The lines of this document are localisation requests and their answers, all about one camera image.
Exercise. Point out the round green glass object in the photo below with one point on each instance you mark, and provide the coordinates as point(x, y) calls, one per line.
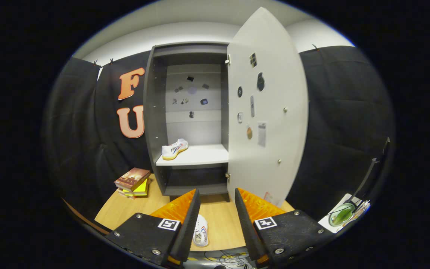
point(342, 215)

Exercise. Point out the yellow book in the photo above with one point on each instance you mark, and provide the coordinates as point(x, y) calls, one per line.
point(142, 186)

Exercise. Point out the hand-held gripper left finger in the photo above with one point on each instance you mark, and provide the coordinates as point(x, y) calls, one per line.
point(187, 231)

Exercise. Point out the black backdrop cloth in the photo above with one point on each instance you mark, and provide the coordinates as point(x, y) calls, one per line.
point(349, 112)

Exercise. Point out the row of black cloth clips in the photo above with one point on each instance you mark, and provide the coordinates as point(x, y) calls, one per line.
point(315, 47)

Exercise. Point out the white canvas shoe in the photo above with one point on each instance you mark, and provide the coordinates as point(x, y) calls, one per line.
point(201, 231)
point(174, 149)

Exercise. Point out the white cabinet shelf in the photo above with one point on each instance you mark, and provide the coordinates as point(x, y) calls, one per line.
point(203, 155)

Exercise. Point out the dark grey shoe cabinet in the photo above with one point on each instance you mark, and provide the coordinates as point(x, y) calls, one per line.
point(155, 112)

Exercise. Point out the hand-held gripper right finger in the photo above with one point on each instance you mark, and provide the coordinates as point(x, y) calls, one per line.
point(246, 231)

